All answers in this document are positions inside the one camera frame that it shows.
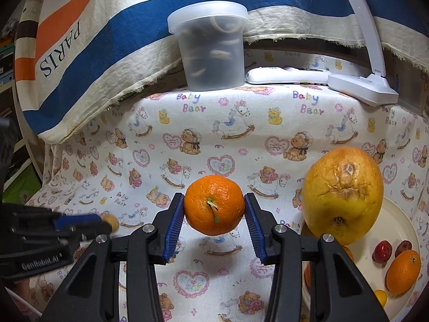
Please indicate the clear lidded plastic container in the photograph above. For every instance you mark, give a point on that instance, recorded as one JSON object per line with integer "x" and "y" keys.
{"x": 211, "y": 63}

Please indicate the tangerine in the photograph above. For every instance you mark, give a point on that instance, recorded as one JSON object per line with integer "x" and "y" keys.
{"x": 348, "y": 254}
{"x": 207, "y": 191}

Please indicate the white desk lamp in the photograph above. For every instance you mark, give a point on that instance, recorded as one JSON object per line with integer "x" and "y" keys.
{"x": 362, "y": 87}

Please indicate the rough-skinned orange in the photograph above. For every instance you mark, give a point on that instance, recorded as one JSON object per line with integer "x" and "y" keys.
{"x": 402, "y": 271}

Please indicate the storage shelf with boxes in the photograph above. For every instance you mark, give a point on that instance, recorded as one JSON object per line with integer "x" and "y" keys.
{"x": 6, "y": 57}

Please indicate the brown longan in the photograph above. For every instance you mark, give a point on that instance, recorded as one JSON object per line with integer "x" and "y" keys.
{"x": 112, "y": 221}

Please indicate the large yellow apple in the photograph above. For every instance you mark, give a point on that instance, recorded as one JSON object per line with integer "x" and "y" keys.
{"x": 342, "y": 194}

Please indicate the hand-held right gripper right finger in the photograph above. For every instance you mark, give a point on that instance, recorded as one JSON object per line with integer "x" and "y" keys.
{"x": 253, "y": 228}

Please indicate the red jujube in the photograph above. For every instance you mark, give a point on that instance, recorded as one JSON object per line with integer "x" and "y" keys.
{"x": 382, "y": 251}
{"x": 403, "y": 248}

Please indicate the yellow cherry tomato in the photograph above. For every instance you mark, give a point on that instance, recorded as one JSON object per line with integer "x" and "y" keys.
{"x": 380, "y": 298}

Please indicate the striped blanket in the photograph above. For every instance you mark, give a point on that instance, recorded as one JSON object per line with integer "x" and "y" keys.
{"x": 134, "y": 23}

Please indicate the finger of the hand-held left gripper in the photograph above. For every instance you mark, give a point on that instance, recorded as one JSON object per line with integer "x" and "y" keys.
{"x": 94, "y": 230}
{"x": 77, "y": 220}

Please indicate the white remote control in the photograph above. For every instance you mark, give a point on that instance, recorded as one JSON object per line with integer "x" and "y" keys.
{"x": 278, "y": 75}

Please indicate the cream round plate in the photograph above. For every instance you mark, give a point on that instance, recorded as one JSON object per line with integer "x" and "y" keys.
{"x": 398, "y": 221}

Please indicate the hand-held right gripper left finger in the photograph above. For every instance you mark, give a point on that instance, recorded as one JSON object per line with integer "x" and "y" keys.
{"x": 176, "y": 228}

